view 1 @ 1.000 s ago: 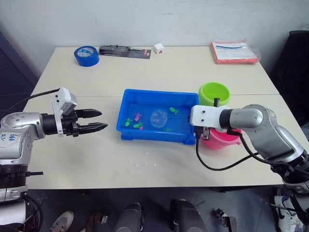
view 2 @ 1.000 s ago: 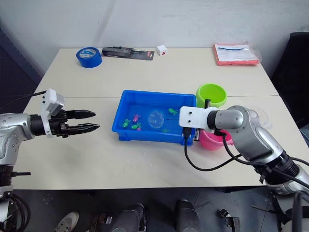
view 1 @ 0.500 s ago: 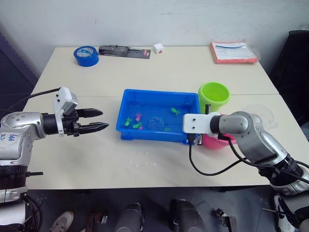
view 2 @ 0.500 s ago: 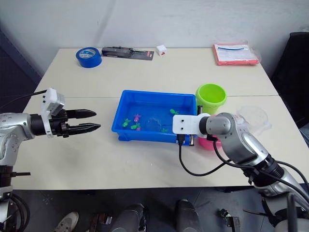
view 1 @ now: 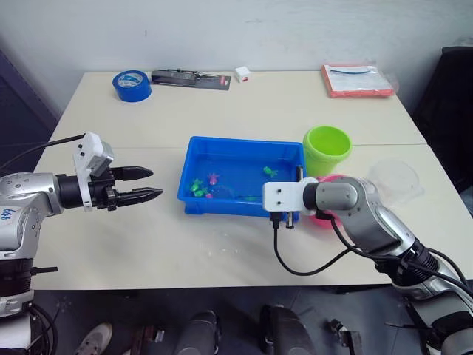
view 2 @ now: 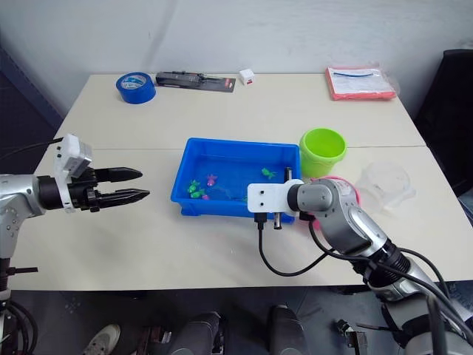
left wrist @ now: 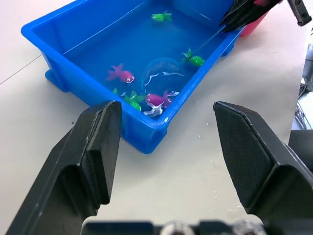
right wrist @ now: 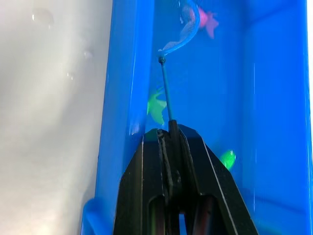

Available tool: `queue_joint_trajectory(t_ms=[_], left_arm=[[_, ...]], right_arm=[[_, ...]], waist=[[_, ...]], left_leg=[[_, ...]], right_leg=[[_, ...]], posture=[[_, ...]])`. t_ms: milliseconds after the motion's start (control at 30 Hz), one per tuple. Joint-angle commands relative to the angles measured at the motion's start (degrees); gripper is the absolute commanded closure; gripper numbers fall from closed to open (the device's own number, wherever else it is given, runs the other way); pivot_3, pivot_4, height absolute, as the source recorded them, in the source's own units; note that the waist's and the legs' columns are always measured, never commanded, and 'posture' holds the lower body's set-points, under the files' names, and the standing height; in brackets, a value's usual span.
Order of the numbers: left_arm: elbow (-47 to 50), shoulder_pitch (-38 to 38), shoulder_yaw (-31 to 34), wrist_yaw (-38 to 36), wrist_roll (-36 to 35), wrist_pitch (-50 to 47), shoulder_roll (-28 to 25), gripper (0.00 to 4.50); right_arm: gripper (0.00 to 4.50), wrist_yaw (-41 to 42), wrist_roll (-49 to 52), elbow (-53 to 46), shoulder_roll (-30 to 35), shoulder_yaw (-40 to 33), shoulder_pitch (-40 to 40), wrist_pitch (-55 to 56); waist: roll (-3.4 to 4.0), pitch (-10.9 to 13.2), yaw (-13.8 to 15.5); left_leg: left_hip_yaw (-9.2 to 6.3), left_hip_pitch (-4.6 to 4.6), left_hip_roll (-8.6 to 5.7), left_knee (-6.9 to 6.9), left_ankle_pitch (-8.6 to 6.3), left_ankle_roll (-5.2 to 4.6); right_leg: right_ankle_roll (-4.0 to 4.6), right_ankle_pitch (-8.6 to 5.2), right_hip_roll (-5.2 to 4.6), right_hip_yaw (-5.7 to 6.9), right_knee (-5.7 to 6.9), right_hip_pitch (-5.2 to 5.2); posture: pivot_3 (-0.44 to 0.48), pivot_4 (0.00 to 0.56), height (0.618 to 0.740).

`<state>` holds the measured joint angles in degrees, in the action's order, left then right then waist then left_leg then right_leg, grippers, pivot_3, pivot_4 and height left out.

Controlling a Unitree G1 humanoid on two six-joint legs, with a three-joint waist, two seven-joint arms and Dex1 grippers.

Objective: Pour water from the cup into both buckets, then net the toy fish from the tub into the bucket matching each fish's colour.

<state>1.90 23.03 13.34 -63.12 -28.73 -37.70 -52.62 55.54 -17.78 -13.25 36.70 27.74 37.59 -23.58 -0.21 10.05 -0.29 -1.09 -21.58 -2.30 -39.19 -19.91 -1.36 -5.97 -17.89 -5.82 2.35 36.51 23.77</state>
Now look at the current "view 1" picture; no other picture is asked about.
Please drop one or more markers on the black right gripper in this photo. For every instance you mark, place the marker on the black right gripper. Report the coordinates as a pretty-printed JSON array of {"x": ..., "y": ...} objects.
[{"x": 290, "y": 219}]

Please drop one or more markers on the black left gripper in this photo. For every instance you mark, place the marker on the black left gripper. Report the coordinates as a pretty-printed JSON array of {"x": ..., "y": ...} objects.
[{"x": 100, "y": 195}]

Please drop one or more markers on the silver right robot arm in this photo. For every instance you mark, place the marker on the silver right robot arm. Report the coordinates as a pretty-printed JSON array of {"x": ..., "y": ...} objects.
[{"x": 343, "y": 199}]

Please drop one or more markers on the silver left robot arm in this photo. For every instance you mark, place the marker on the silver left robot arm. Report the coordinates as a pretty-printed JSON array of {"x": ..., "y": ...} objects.
[{"x": 29, "y": 192}]

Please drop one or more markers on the green toy fish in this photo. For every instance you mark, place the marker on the green toy fish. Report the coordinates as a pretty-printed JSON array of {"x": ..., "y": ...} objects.
[
  {"x": 196, "y": 185},
  {"x": 202, "y": 192},
  {"x": 269, "y": 172}
]

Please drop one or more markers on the green plastic bucket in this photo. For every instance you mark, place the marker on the green plastic bucket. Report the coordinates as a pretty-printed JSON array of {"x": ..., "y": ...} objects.
[{"x": 327, "y": 155}]

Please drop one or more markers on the pink plastic bucket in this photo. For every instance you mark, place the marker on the pink plastic bucket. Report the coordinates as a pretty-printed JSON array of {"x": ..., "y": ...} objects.
[{"x": 321, "y": 222}]

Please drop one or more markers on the blue plastic tub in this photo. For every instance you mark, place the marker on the blue plastic tub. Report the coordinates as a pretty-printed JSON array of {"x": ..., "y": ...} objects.
[{"x": 236, "y": 162}]

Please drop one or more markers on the clear plastic cup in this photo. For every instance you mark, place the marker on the clear plastic cup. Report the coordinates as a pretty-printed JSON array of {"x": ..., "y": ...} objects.
[{"x": 403, "y": 174}]

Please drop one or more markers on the blue tape roll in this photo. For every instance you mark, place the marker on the blue tape roll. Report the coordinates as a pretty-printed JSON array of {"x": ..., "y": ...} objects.
[{"x": 131, "y": 87}]

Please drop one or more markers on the orange folder with clear bag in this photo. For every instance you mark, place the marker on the orange folder with clear bag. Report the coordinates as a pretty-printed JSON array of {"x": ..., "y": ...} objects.
[{"x": 354, "y": 83}]

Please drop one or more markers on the small white red box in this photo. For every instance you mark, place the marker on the small white red box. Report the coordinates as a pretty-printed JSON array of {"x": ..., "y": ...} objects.
[{"x": 242, "y": 74}]

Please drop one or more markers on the black carded tool package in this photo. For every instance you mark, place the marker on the black carded tool package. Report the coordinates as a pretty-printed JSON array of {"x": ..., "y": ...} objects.
[{"x": 188, "y": 78}]

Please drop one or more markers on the dark rounded shape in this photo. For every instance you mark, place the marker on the dark rounded shape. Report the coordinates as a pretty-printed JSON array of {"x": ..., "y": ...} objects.
[
  {"x": 197, "y": 334},
  {"x": 286, "y": 331}
]

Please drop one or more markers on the grey shoe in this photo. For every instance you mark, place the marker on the grey shoe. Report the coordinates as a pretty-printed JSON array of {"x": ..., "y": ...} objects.
[{"x": 94, "y": 338}]

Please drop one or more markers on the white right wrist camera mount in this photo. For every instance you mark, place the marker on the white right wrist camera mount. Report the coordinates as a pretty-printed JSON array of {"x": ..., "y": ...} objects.
[{"x": 284, "y": 196}]

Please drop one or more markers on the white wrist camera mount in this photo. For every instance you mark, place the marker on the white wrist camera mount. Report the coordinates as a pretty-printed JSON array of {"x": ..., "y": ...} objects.
[
  {"x": 88, "y": 148},
  {"x": 284, "y": 196}
]

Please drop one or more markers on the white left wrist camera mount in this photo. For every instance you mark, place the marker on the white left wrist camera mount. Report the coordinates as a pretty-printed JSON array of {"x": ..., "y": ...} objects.
[{"x": 88, "y": 148}]

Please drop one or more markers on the black metal bracket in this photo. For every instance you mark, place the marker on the black metal bracket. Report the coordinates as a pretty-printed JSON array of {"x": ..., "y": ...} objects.
[{"x": 343, "y": 334}]

